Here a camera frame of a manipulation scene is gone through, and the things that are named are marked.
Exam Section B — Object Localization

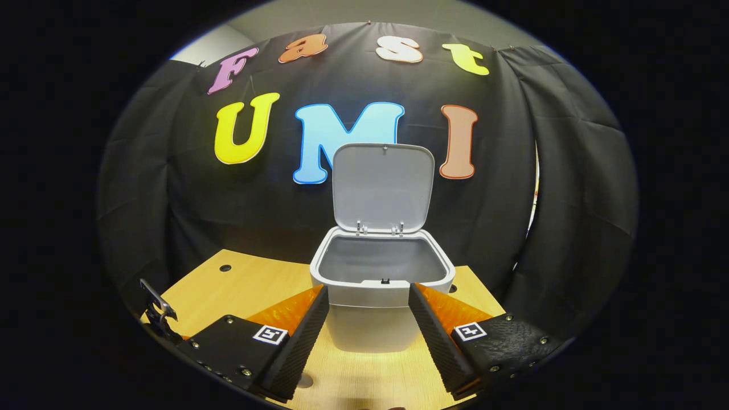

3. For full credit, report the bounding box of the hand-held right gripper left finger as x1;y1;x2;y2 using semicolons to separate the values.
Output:
175;285;331;404

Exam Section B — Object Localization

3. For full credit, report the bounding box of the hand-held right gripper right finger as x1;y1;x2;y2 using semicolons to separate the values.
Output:
408;282;566;401

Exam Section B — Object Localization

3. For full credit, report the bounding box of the black backdrop cloth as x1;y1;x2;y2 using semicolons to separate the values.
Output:
96;22;640;342

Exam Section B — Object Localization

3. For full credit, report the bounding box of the white desktop garbage bin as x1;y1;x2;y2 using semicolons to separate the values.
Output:
309;142;457;354

